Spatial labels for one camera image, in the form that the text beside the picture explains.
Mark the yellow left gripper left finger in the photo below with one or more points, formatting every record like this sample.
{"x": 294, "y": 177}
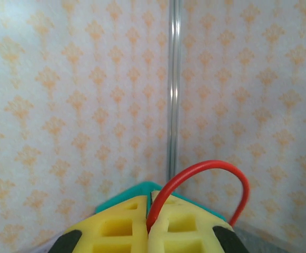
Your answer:
{"x": 116, "y": 232}

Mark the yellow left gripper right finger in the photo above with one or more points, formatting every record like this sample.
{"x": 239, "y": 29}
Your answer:
{"x": 184, "y": 229}

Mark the teal plastic basket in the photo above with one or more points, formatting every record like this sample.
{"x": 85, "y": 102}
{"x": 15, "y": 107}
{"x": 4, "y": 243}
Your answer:
{"x": 131, "y": 191}

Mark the aluminium frame post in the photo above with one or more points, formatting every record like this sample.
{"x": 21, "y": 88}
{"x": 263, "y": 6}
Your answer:
{"x": 173, "y": 79}

